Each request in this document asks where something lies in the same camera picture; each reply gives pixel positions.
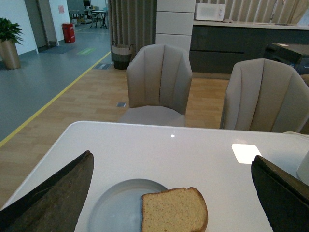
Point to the green potted plant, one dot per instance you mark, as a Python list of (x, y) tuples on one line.
[(9, 37)]

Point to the white microwave oven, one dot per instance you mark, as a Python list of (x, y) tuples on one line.
[(209, 12)]

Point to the dark grey kitchen counter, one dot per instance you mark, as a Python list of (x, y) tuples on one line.
[(216, 47)]

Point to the distant black table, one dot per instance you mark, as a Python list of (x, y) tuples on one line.
[(99, 16)]

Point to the beige chair right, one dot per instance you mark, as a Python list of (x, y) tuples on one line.
[(265, 95)]

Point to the woven laundry basket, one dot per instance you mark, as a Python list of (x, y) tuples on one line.
[(121, 55)]

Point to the beige curtain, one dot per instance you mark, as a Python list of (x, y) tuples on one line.
[(132, 22)]

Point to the brown bread slice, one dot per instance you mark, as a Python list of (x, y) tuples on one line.
[(174, 210)]

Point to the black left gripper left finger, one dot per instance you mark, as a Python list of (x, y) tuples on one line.
[(55, 204)]

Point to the beige chair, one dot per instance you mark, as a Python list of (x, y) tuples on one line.
[(159, 80), (265, 95)]

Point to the white pillar cabinet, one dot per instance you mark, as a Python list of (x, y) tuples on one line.
[(174, 23)]

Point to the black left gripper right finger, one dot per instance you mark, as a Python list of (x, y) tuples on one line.
[(284, 198)]

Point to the beige chair left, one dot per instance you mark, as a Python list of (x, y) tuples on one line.
[(159, 80)]

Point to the light blue round plate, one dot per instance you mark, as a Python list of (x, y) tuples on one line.
[(119, 209)]

